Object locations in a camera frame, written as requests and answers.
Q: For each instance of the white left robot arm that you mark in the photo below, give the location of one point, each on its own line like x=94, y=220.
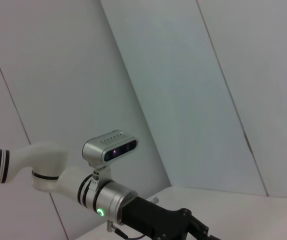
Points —
x=46, y=155

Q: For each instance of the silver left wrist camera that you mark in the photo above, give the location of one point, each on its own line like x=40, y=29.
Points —
x=96, y=150

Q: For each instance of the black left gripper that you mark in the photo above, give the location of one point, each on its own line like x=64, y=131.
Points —
x=153, y=220

